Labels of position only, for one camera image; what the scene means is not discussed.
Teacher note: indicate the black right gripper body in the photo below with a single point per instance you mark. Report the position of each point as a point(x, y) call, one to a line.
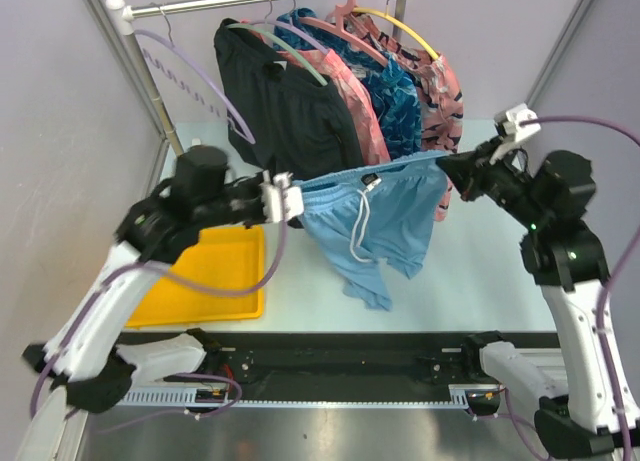
point(505, 183)

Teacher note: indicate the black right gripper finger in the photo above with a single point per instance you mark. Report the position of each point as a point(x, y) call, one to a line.
point(463, 165)
point(471, 186)

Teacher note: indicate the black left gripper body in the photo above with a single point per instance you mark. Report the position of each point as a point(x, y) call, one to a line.
point(242, 202)

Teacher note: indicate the light blue mesh shorts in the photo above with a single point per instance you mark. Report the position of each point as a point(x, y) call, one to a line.
point(361, 217)

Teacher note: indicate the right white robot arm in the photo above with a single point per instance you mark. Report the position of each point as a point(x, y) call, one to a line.
point(590, 413)

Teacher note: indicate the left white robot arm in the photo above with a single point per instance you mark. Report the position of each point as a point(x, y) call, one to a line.
point(85, 358)

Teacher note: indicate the pink navy patterned shorts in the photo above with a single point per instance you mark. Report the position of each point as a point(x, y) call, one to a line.
point(438, 89)

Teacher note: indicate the black shorts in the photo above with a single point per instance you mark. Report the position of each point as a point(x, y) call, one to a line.
point(299, 125)

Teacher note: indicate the blue floral shorts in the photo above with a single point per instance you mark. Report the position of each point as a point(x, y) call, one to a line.
point(391, 89)

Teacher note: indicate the green plastic hanger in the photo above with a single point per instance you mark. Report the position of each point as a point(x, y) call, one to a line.
point(294, 53)

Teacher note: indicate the yellow plastic hanger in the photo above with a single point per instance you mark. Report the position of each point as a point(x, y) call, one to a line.
point(393, 12)

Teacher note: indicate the yellow plastic tray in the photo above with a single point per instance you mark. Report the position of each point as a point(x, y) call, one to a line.
point(229, 258)

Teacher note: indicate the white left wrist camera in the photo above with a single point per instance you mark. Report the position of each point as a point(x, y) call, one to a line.
point(282, 200)

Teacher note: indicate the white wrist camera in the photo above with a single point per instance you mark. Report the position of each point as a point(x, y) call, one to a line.
point(515, 127)
point(282, 200)

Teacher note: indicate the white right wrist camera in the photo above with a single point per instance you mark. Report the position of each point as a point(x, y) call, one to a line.
point(515, 127)

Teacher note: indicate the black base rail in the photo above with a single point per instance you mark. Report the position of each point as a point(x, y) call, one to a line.
point(348, 358)

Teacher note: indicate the white slotted cable duct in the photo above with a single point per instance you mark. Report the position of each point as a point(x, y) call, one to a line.
point(325, 394)

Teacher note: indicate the silver clothes rail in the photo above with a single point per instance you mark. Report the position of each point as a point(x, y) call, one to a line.
point(123, 17)

